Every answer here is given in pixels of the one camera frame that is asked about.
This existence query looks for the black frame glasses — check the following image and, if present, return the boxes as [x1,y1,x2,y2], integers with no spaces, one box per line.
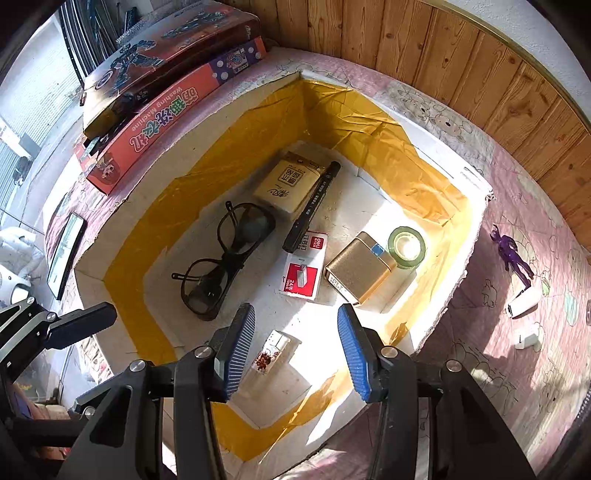
[172,200,277,322]

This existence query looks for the black framed mirror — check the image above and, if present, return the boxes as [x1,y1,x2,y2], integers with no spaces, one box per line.
[46,213,88,301]

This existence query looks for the black marker pen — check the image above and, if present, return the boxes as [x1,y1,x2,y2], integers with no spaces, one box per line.
[283,161,342,254]

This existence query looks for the white cardboard box yellow tape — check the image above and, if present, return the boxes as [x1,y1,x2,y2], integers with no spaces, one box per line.
[74,69,495,467]

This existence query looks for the red staples box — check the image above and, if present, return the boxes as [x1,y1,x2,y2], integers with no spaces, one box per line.
[278,229,330,302]

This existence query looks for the white charger adapter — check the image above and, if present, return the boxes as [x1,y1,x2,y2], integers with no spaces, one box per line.
[515,322,544,350]

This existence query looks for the gold metal box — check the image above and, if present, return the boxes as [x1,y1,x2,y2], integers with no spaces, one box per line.
[324,232,398,306]

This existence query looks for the beige tissue pack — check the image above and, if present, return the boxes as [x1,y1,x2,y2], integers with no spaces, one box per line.
[253,151,324,214]

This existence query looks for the red toy washing machine box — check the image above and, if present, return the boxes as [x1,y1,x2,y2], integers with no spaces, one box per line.
[74,37,269,195]

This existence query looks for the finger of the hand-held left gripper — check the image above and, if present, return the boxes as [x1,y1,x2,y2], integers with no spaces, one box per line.
[45,302,119,350]
[69,387,116,419]

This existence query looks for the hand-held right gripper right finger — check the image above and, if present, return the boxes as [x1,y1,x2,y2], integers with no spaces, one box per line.
[337,304,539,480]

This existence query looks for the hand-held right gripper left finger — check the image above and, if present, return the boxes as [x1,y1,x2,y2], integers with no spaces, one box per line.
[55,302,257,480]

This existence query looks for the purple toy figure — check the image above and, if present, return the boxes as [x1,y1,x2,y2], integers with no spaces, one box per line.
[490,224,536,282]

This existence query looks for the green tape roll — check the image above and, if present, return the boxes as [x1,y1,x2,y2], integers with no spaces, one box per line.
[387,226,428,270]

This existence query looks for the white stapler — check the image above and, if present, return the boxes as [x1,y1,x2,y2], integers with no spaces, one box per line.
[508,287,542,319]

